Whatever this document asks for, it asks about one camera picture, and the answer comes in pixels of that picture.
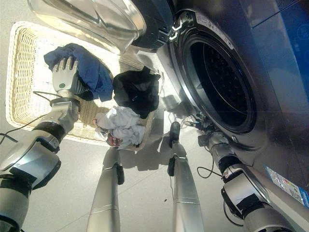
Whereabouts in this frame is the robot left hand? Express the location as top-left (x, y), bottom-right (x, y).
top-left (51, 56), bottom-right (90, 98)

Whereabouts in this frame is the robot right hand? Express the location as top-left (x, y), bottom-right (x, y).
top-left (190, 113), bottom-right (230, 147)

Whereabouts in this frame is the blue garment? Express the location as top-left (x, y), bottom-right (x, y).
top-left (43, 43), bottom-right (114, 101)

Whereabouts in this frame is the washing machine glass door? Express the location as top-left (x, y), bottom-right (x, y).
top-left (27, 0), bottom-right (175, 54)

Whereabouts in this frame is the silver front-load washing machine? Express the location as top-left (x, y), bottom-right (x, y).
top-left (154, 0), bottom-right (309, 232)

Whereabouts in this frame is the white wicker laundry basket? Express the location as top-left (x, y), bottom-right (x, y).
top-left (5, 21), bottom-right (165, 152)

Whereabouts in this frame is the robot right leg silver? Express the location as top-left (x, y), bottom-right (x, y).
top-left (167, 121), bottom-right (212, 232)

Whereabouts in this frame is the robot leg silver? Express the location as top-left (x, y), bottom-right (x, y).
top-left (167, 121), bottom-right (212, 232)
top-left (86, 146), bottom-right (125, 232)

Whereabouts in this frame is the white garment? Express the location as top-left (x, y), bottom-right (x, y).
top-left (95, 105), bottom-right (145, 148)

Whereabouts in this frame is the black garment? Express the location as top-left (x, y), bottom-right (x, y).
top-left (112, 65), bottom-right (162, 119)

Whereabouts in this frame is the red patterned garment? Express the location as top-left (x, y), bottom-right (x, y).
top-left (107, 133), bottom-right (122, 147)

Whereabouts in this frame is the energy label sticker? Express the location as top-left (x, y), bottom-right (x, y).
top-left (264, 165), bottom-right (305, 206)

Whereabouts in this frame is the white rim label sticker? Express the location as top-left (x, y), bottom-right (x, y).
top-left (195, 12), bottom-right (234, 51)

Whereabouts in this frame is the robot left leg silver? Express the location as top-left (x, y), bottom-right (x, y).
top-left (86, 146), bottom-right (125, 232)

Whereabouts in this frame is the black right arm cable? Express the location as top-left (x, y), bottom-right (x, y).
top-left (197, 158), bottom-right (225, 180)

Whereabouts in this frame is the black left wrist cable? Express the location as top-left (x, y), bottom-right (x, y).
top-left (0, 90), bottom-right (64, 144)

